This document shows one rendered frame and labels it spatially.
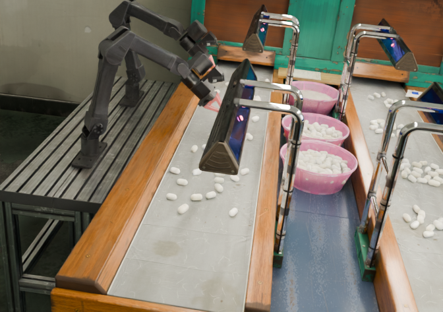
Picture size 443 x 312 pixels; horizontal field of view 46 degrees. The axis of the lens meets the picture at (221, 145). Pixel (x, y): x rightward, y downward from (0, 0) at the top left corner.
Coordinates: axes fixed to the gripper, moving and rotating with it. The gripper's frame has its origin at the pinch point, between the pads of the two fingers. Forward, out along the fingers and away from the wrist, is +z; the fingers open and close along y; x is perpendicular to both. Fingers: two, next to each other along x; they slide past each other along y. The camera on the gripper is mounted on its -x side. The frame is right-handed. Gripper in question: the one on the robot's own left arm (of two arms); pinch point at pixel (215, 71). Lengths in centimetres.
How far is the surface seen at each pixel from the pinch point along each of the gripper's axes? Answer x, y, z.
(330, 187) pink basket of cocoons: -20, -64, 47
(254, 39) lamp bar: -28.5, -30.2, -2.2
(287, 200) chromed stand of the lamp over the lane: -23, -105, 24
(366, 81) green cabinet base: -40, 54, 64
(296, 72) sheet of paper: -18, 41, 33
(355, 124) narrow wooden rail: -33, -18, 52
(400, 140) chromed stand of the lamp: -53, -105, 29
